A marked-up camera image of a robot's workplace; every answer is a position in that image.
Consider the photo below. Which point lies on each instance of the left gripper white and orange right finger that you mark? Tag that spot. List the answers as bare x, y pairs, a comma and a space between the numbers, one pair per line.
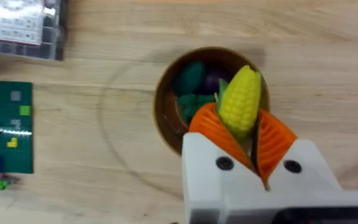
294, 165

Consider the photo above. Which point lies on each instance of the left gripper white and orange left finger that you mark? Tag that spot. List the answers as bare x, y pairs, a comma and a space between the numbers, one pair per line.
207, 161

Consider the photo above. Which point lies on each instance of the brown tub with toy vegetables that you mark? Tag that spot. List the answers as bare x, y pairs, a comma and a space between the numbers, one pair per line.
179, 105

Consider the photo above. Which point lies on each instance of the yellow toy corn cob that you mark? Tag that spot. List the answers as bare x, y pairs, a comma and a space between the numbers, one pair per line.
239, 101

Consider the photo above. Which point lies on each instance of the clear plastic parts box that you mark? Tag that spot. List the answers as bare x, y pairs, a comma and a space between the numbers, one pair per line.
23, 28

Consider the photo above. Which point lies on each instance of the green board with toy blocks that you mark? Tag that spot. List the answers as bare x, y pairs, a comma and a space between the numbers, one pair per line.
5, 130

